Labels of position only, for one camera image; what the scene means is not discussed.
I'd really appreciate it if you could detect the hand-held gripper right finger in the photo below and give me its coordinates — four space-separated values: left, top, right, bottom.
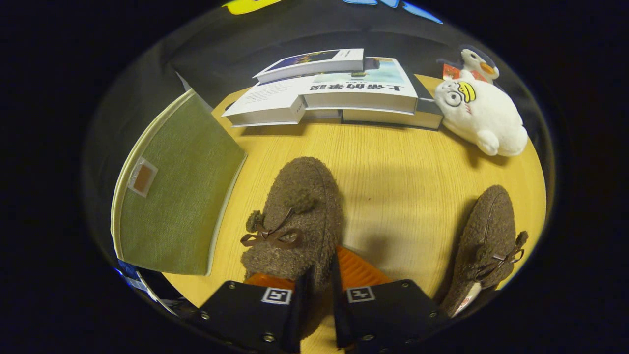
330 246 450 352

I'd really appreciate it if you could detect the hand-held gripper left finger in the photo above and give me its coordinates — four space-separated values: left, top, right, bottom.
189 265 315 354

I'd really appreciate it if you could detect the white text cover book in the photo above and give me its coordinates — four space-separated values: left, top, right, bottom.
222 74 308 127

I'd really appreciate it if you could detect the dark cover book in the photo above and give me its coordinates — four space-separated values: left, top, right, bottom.
342 73 445 131

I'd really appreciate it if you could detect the penguin plush toy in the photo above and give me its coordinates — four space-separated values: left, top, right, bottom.
436 45 501 84

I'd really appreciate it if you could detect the book with blue photo cover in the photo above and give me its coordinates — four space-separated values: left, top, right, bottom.
253 48 365 84

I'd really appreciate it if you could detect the green fabric storage box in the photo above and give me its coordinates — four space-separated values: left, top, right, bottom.
111 88 248 276

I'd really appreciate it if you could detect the brown fuzzy shoe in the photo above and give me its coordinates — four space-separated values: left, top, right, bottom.
440 184 529 318
240 156 344 340

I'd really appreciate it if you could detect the blue white printed packet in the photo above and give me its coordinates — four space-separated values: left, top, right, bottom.
114 260 170 308

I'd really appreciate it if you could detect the white plush toy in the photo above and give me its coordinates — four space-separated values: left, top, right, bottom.
435 69 529 157

